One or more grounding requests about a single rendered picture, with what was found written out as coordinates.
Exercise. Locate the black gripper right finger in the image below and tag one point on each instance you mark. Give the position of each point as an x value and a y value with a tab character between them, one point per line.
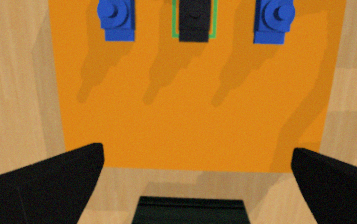
328	185

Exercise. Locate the orange flat panel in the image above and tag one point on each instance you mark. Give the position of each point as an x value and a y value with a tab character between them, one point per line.
242	102

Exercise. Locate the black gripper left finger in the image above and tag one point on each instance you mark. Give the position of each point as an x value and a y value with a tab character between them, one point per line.
52	191

